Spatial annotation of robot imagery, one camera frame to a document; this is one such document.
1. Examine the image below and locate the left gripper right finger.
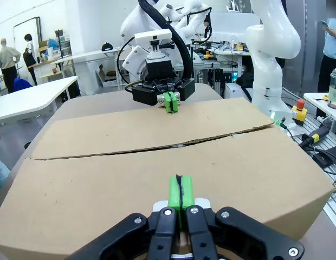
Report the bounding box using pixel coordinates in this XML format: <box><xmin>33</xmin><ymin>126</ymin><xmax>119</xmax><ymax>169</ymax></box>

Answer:
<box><xmin>179</xmin><ymin>175</ymin><xmax>306</xmax><ymax>260</ymax></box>

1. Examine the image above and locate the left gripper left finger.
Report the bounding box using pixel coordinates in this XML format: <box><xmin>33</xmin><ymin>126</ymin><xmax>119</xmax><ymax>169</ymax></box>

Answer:
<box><xmin>66</xmin><ymin>175</ymin><xmax>183</xmax><ymax>260</ymax></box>

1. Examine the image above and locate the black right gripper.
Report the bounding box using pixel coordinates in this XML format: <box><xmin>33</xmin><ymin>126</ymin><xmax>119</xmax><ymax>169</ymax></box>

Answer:
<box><xmin>131</xmin><ymin>58</ymin><xmax>196</xmax><ymax>114</ymax></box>

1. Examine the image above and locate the large brown cardboard box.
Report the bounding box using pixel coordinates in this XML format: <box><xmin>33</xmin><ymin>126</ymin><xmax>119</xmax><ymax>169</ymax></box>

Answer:
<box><xmin>0</xmin><ymin>96</ymin><xmax>336</xmax><ymax>260</ymax></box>

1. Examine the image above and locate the white open carton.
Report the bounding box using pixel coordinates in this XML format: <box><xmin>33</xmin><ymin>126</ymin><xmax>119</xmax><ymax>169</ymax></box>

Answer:
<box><xmin>96</xmin><ymin>64</ymin><xmax>118</xmax><ymax>87</ymax></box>

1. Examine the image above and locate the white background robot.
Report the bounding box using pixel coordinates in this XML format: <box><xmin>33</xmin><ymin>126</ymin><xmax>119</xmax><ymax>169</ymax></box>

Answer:
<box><xmin>159</xmin><ymin>0</ymin><xmax>214</xmax><ymax>37</ymax></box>

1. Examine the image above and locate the white background desk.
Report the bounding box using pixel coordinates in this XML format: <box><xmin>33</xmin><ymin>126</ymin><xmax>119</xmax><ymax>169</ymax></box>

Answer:
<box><xmin>51</xmin><ymin>48</ymin><xmax>122</xmax><ymax>94</ymax></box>

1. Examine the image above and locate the yellow emergency stop box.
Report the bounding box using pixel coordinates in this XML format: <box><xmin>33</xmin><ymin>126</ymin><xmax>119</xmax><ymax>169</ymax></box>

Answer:
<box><xmin>291</xmin><ymin>99</ymin><xmax>309</xmax><ymax>126</ymax></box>

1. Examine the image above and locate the large white table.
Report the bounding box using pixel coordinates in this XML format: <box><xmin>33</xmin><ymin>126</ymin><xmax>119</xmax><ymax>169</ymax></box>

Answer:
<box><xmin>0</xmin><ymin>75</ymin><xmax>79</xmax><ymax>128</ymax></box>

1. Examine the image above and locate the person in white black outfit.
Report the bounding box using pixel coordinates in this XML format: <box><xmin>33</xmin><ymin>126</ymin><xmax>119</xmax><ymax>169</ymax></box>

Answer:
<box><xmin>23</xmin><ymin>34</ymin><xmax>39</xmax><ymax>86</ymax></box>

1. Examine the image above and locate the blue chair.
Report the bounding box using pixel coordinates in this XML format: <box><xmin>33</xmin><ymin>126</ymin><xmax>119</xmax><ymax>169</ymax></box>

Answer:
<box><xmin>13</xmin><ymin>77</ymin><xmax>34</xmax><ymax>94</ymax></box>

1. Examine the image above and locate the black yellow handheld tool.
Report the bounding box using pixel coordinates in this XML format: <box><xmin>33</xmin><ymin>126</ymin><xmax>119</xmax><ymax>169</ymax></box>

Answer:
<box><xmin>298</xmin><ymin>126</ymin><xmax>334</xmax><ymax>148</ymax></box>

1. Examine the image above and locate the small white side table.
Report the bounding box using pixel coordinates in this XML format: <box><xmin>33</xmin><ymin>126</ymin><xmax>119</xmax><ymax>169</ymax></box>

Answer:
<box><xmin>303</xmin><ymin>92</ymin><xmax>336</xmax><ymax>127</ymax></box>

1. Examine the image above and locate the whiteboard on stand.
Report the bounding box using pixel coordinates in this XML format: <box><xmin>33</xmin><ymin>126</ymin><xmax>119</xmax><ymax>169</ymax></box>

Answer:
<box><xmin>12</xmin><ymin>16</ymin><xmax>42</xmax><ymax>82</ymax></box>

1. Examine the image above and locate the person in beige sweater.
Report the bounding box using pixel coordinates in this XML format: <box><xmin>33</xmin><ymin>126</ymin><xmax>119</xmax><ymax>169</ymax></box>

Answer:
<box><xmin>0</xmin><ymin>38</ymin><xmax>21</xmax><ymax>94</ymax></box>

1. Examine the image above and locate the plastic cup green drink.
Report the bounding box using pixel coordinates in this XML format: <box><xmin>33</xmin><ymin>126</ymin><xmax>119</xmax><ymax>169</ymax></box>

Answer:
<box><xmin>327</xmin><ymin>67</ymin><xmax>336</xmax><ymax>109</ymax></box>

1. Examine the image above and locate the person in light blue sweater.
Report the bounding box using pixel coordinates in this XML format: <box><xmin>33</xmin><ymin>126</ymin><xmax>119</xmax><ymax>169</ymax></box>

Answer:
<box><xmin>316</xmin><ymin>18</ymin><xmax>336</xmax><ymax>94</ymax></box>

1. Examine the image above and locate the person in blue fleece jacket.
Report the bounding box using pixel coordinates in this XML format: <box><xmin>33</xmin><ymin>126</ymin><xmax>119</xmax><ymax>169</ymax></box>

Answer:
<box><xmin>0</xmin><ymin>154</ymin><xmax>11</xmax><ymax>196</ymax></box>

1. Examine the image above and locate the aluminium profile frame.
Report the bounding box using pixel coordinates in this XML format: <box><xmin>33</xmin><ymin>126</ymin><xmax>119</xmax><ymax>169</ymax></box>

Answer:
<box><xmin>193</xmin><ymin>58</ymin><xmax>225</xmax><ymax>94</ymax></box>

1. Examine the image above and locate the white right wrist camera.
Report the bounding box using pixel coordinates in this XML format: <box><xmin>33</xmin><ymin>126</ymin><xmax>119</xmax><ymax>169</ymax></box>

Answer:
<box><xmin>134</xmin><ymin>30</ymin><xmax>176</xmax><ymax>60</ymax></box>

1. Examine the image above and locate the thin black camera cable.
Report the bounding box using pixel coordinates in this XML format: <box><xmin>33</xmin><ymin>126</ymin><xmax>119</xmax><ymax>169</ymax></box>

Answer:
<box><xmin>116</xmin><ymin>37</ymin><xmax>147</xmax><ymax>93</ymax></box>

